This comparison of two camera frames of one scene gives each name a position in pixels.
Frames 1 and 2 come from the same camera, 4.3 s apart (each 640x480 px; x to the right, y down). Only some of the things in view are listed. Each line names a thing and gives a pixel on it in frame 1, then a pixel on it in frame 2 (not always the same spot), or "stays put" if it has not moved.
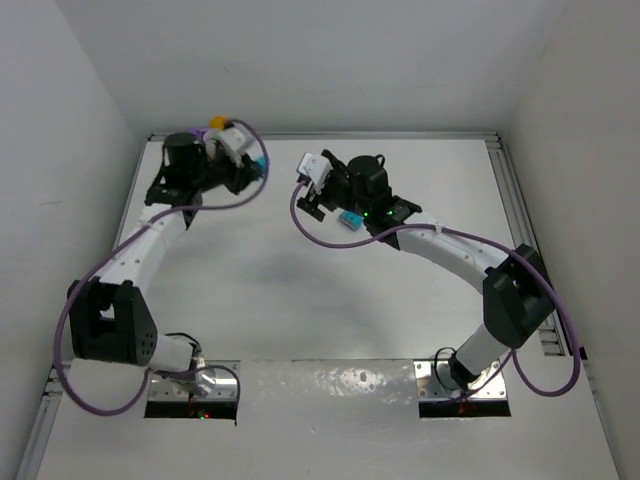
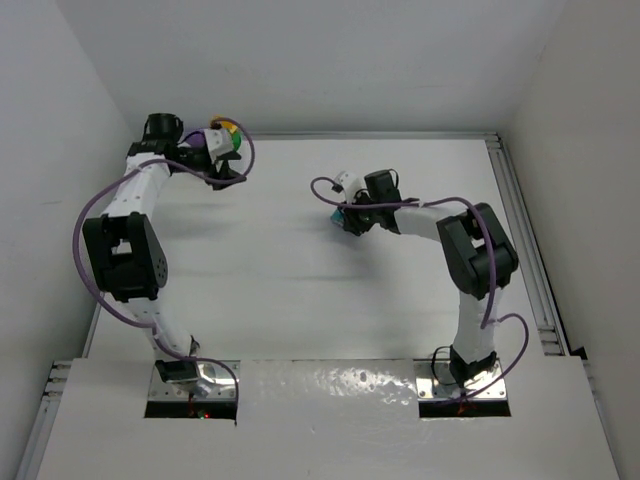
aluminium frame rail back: x=359 y=136 stays put
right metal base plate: x=426 y=387 stays put
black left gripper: x=241 y=176 -> x=226 y=175
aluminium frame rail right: x=551 y=328 stays put
